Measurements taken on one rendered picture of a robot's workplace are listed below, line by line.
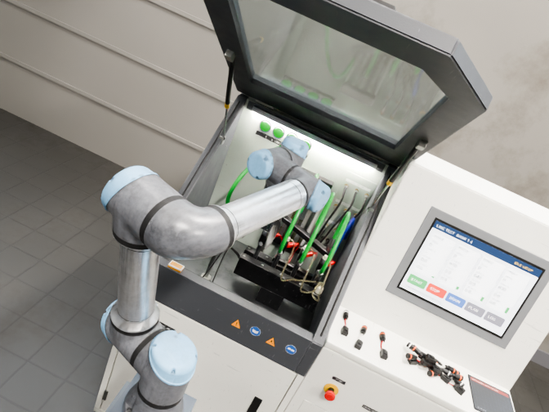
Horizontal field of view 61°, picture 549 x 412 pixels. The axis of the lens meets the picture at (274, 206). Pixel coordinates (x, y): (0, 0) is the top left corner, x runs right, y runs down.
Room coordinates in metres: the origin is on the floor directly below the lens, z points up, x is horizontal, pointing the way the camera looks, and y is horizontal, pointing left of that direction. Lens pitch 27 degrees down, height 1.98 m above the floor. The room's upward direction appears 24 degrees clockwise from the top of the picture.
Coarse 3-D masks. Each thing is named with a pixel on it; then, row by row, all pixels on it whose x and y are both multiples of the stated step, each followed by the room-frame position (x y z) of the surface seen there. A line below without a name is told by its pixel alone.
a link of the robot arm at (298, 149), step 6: (288, 138) 1.19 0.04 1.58; (294, 138) 1.21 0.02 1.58; (282, 144) 1.19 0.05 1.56; (288, 144) 1.18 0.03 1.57; (294, 144) 1.17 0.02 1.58; (300, 144) 1.19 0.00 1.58; (306, 144) 1.21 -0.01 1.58; (288, 150) 1.16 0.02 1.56; (294, 150) 1.17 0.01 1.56; (300, 150) 1.17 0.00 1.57; (306, 150) 1.19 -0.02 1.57; (294, 156) 1.17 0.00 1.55; (300, 156) 1.18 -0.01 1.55; (294, 162) 1.16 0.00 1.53; (300, 162) 1.18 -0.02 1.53
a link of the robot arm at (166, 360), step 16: (160, 336) 0.80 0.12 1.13; (176, 336) 0.83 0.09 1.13; (144, 352) 0.77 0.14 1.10; (160, 352) 0.76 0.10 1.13; (176, 352) 0.79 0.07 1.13; (192, 352) 0.81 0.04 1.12; (144, 368) 0.75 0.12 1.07; (160, 368) 0.74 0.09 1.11; (176, 368) 0.75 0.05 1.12; (192, 368) 0.78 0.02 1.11; (144, 384) 0.75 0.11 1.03; (160, 384) 0.73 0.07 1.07; (176, 384) 0.74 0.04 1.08; (160, 400) 0.74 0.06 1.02; (176, 400) 0.76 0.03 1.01
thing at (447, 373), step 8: (408, 344) 1.35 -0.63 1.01; (416, 352) 1.33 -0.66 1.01; (408, 360) 1.30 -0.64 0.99; (416, 360) 1.30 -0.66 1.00; (424, 360) 1.29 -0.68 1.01; (432, 360) 1.30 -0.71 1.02; (432, 368) 1.29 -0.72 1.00; (440, 368) 1.30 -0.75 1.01; (448, 368) 1.31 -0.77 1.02; (432, 376) 1.27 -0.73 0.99; (440, 376) 1.29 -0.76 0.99; (448, 376) 1.29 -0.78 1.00; (456, 376) 1.29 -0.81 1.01; (456, 384) 1.27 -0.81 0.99; (464, 384) 1.28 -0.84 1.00
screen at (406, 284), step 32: (448, 224) 1.53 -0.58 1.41; (416, 256) 1.49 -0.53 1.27; (448, 256) 1.50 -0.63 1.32; (480, 256) 1.50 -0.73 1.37; (512, 256) 1.51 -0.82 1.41; (416, 288) 1.46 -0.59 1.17; (448, 288) 1.47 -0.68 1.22; (480, 288) 1.47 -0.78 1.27; (512, 288) 1.48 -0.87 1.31; (448, 320) 1.44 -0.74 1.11; (480, 320) 1.44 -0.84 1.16; (512, 320) 1.45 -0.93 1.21
